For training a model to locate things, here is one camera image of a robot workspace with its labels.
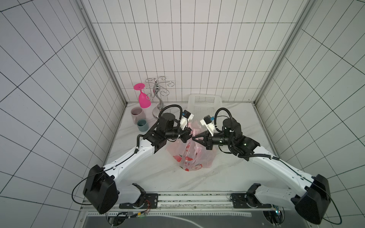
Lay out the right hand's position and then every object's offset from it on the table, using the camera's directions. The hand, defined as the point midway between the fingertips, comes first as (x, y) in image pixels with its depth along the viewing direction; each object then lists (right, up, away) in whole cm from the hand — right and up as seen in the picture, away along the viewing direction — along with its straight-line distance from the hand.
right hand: (193, 136), depth 69 cm
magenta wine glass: (-34, +20, +33) cm, 51 cm away
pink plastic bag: (0, -10, 0) cm, 10 cm away
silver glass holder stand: (-22, +27, +24) cm, 43 cm away
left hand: (+1, 0, +4) cm, 4 cm away
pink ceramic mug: (-40, +11, +36) cm, 55 cm away
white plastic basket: (+10, +18, +45) cm, 49 cm away
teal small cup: (-34, +3, +30) cm, 46 cm away
